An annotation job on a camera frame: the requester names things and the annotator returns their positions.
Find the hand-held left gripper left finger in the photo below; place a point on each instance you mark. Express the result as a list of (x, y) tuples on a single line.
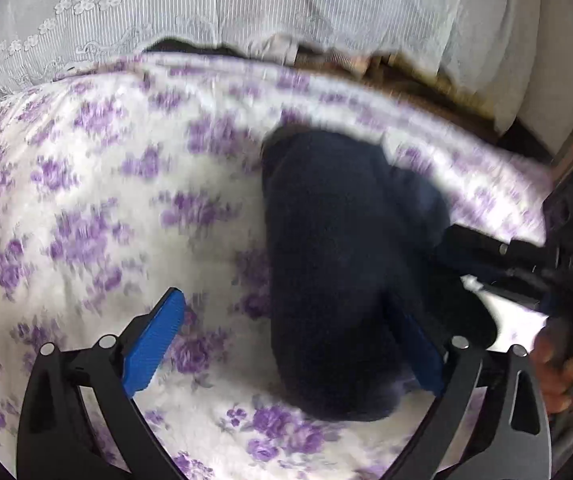
[(154, 340)]

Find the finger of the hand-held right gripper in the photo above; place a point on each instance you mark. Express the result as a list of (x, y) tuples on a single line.
[(516, 285), (486, 245)]

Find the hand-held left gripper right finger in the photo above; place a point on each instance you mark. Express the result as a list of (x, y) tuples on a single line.
[(424, 355)]

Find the navy blue knitted sweater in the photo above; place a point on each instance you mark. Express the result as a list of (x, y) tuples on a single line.
[(326, 260)]

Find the person's right hand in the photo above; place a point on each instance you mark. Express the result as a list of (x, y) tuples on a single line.
[(551, 375)]

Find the purple floral bedsheet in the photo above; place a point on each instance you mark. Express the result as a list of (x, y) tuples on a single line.
[(91, 210)]

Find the pink zippered garment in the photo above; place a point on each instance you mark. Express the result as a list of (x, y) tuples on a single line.
[(351, 63)]

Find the grey cloth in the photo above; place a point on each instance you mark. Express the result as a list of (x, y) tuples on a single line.
[(274, 49)]

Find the dark cloth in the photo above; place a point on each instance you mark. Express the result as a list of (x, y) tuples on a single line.
[(186, 46)]

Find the white lace cloth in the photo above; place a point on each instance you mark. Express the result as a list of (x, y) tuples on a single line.
[(216, 0)]

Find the brown wooden bed frame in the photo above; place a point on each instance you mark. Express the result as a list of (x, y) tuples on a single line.
[(441, 95)]

